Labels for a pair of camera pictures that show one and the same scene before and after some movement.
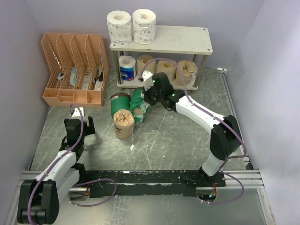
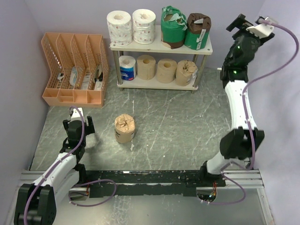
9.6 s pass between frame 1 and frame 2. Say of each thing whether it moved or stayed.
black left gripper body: stayed
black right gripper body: moved
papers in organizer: stayed
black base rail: stayed
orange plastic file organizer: stayed
